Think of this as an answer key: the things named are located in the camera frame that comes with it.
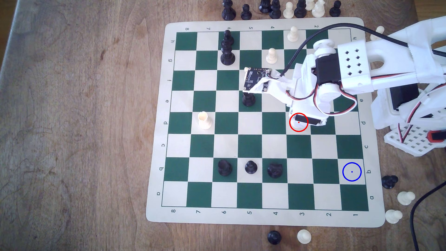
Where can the black pawn bottom left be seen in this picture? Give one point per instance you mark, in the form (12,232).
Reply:
(224,167)

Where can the black camera board white mount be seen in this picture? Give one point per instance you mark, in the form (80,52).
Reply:
(258,77)

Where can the black pawn chess piece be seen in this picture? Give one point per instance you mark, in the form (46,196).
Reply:
(335,9)
(246,13)
(274,237)
(251,167)

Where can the black bishop chess piece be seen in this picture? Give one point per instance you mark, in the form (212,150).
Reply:
(228,37)
(275,10)

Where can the white pawn left side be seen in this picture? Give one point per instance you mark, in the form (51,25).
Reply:
(204,121)

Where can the red black clamp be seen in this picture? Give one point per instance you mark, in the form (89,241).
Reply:
(437,136)

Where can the green white chess board mat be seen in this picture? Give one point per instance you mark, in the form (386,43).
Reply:
(251,146)

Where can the black rook chess piece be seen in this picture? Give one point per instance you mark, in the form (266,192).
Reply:
(248,100)

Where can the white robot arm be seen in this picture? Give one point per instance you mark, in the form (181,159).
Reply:
(352,75)

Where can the black knight chess piece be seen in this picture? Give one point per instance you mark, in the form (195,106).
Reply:
(275,170)
(389,182)

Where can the white perforated base plate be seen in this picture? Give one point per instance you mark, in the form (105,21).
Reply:
(416,141)

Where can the white pawn chess piece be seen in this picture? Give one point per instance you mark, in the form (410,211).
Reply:
(393,216)
(378,30)
(406,198)
(271,57)
(304,236)
(293,35)
(288,11)

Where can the white knight chess piece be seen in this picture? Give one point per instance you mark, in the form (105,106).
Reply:
(318,9)

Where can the black queen chess piece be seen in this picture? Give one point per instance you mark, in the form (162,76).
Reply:
(227,58)

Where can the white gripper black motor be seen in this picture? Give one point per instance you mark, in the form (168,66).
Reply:
(310,121)

